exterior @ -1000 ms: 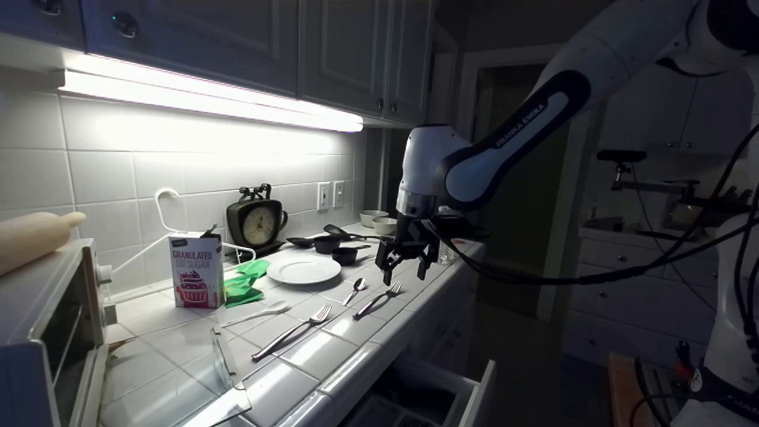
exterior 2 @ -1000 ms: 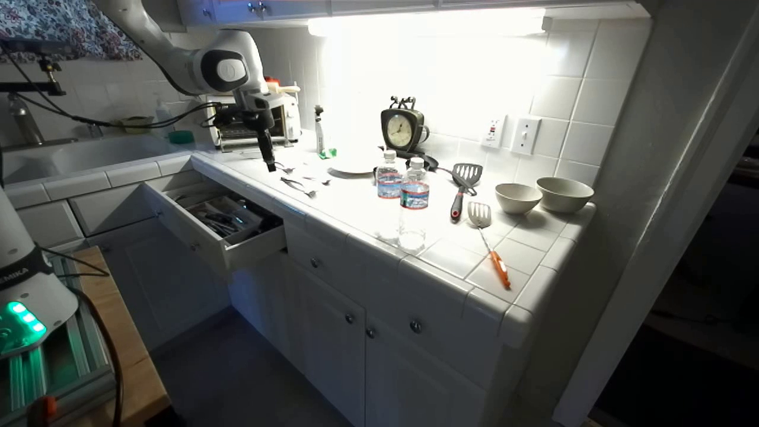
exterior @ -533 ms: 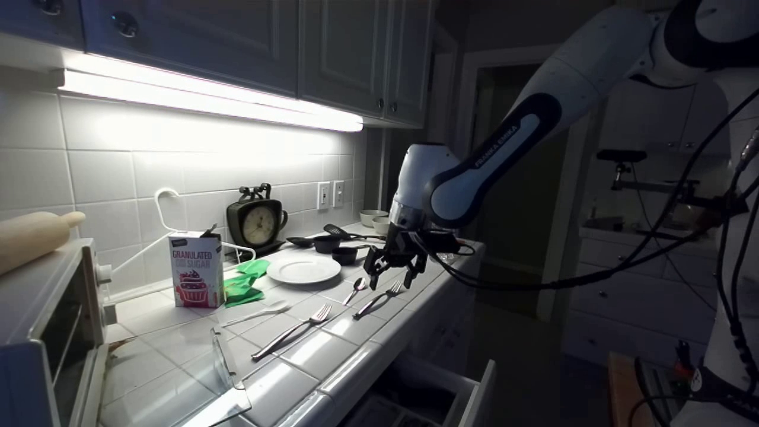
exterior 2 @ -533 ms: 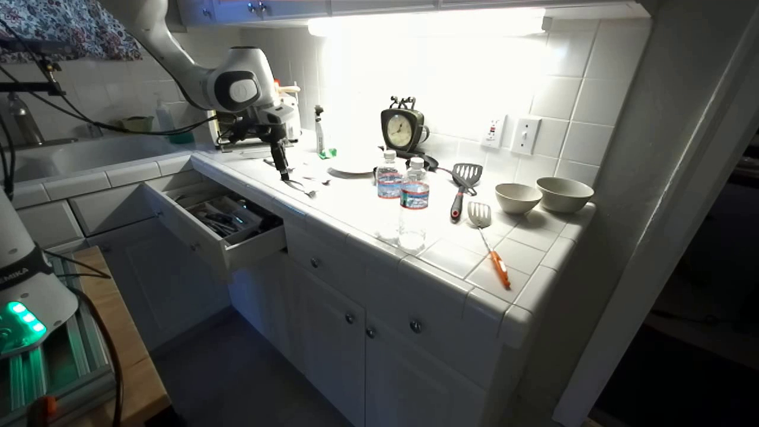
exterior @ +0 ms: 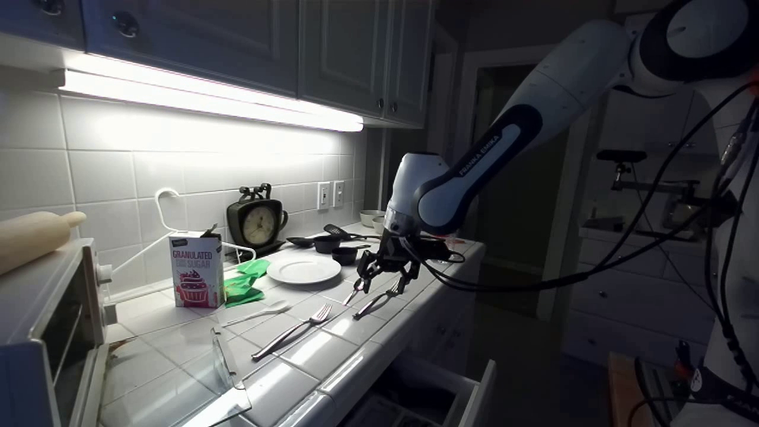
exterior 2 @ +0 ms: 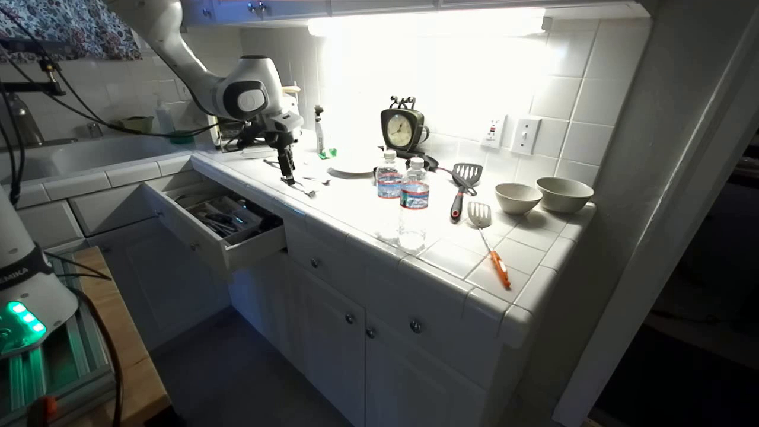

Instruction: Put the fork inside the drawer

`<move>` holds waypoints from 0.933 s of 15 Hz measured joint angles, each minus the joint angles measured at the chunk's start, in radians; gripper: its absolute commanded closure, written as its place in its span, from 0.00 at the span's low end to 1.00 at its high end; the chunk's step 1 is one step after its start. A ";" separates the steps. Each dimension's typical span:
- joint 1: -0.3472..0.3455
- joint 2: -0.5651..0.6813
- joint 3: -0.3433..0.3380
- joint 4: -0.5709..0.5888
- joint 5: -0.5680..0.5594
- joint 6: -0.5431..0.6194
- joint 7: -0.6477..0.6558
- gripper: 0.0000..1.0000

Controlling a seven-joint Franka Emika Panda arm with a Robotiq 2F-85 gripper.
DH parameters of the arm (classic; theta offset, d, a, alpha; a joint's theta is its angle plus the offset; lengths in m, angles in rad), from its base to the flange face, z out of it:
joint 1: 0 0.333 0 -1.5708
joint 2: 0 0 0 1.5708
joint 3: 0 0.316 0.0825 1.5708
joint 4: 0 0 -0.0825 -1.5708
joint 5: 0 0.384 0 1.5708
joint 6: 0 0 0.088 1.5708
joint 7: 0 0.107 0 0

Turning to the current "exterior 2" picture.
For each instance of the steel spoon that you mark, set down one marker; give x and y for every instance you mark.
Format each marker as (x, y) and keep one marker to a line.
(317, 180)

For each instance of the white base cabinets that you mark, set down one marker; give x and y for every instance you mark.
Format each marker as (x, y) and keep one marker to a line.
(412, 371)

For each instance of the under-cabinet light bar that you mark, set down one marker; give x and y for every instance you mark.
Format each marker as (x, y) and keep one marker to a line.
(428, 24)

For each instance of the white round plate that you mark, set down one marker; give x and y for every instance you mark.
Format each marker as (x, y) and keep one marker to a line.
(352, 170)

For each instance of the small white ceramic bowl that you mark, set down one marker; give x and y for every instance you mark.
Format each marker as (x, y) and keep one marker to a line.
(518, 199)

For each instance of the white black Franka robot arm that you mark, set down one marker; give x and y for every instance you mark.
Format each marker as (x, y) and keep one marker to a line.
(190, 73)

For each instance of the large white ceramic bowl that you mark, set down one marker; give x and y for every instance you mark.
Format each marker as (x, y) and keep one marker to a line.
(562, 194)

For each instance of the robot stand with green light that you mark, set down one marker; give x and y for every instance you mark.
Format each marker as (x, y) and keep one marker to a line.
(31, 371)

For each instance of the white slotted spatula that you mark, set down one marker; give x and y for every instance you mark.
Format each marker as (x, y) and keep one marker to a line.
(479, 214)

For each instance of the white cutlery organizer tray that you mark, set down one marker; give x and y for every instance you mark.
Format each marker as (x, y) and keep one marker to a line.
(255, 227)

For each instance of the clear plastic water bottle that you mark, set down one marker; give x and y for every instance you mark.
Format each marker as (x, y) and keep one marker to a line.
(416, 194)
(387, 187)

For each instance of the blue floral curtain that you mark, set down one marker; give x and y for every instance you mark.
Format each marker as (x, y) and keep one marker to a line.
(48, 27)

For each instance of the wooden platform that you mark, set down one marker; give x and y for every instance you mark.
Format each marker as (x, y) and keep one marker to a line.
(134, 371)

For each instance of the black retro table clock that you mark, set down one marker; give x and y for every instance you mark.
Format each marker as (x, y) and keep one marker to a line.
(402, 131)

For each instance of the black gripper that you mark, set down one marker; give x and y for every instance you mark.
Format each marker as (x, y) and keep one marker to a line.
(280, 144)

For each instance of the open white kitchen drawer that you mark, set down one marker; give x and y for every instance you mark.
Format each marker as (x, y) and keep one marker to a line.
(197, 229)

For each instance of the white plastic fork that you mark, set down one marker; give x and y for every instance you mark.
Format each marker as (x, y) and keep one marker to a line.
(270, 162)

